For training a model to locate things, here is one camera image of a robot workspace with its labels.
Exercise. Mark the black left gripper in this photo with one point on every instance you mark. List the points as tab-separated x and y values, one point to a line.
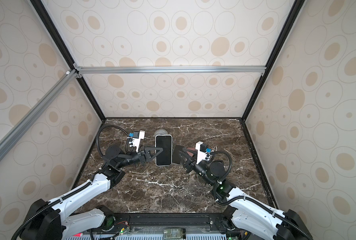
144	157

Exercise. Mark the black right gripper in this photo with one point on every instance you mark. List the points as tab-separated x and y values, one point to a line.
191	165

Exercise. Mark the pink phone case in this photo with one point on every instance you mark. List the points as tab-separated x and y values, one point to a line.
191	151

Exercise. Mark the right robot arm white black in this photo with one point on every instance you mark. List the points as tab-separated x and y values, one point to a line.
243	211

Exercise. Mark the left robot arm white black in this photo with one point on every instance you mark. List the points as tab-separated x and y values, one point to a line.
55	219

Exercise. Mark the clear tape roll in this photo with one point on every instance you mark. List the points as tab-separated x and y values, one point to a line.
160	132

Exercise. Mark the green circuit board module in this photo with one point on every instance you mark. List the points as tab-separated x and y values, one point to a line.
174	234

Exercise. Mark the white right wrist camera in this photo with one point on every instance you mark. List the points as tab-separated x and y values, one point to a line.
203	152

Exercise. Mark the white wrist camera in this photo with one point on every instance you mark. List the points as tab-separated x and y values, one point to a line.
134	139
203	152

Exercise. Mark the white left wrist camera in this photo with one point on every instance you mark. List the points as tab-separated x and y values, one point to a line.
134	139

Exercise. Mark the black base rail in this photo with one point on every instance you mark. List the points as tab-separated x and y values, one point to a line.
214	222

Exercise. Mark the silver aluminium rail back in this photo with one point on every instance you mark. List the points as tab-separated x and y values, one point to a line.
171	70

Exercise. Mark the silver aluminium rail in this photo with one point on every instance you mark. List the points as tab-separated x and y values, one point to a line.
171	70
10	140

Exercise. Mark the silver aluminium rail left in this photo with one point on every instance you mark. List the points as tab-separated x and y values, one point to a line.
10	140

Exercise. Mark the black corner frame post left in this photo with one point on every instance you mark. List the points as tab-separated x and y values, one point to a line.
45	18

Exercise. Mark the black corner frame post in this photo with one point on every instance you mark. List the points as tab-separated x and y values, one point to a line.
285	31
45	18

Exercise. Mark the black corner frame post right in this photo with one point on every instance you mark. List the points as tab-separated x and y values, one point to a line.
285	31

